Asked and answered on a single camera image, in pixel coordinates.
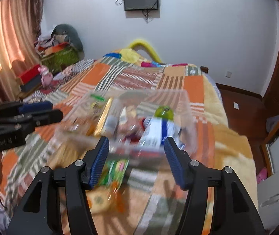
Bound red snack packet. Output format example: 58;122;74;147
121;117;145;142

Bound large yellow bread bag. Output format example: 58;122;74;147
46;142;88;170

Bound green seal nut bag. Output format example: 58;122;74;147
80;93;107;121

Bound blue white snack bag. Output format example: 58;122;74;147
138;117;185;149

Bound patchwork striped bed blanket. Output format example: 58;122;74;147
0;49;258;234

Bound pink orange curtains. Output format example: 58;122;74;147
0;0;44;103

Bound wall power socket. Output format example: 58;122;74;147
225;71;232;78

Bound green storage bag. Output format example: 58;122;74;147
41;46;79;74

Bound clear plastic storage bin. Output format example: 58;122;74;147
54;89;198;158

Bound pink plush toy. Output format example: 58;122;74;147
38;65;53;88

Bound red box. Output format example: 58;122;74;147
16;64;41;85

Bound yellow biscuit packet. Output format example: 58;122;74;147
85;186;126;214

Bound brown cracker sleeve packet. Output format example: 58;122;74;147
101;98;124;137

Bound green jelly cup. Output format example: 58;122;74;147
154;106;174;121

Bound green chip packet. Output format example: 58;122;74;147
98;159;129;189

